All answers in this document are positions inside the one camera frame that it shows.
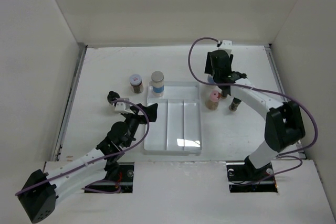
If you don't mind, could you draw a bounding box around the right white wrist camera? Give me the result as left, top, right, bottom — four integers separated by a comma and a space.
217, 40, 233, 54

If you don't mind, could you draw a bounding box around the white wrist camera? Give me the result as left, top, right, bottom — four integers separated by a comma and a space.
114, 98, 133, 114
217, 40, 233, 54

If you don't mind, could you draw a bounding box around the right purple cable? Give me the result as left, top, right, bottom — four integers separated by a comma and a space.
187, 37, 319, 185

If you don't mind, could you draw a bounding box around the grey lid brown spice jar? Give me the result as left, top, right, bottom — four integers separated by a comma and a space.
129, 74, 143, 94

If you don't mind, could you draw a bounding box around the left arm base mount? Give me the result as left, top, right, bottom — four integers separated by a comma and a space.
84, 163, 135, 194

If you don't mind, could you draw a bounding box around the pink cap spice bottle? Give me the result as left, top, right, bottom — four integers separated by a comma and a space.
205, 90, 221, 110

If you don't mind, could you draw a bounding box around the white divided organizer tray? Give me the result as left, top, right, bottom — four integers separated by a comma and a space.
144, 81, 202, 155

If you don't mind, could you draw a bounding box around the blue label bead jar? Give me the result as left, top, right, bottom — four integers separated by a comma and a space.
151, 71, 164, 97
207, 75, 216, 84

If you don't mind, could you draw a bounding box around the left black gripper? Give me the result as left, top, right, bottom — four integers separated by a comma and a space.
123, 103, 157, 147

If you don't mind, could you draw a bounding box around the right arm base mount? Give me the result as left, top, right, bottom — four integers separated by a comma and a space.
226, 158, 278, 193

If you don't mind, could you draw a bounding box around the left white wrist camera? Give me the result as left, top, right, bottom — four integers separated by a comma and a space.
114, 98, 133, 114

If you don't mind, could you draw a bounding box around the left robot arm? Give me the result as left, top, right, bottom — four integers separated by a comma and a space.
15, 102, 158, 223

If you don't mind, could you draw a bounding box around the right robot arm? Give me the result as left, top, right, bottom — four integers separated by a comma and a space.
205, 50, 306, 180

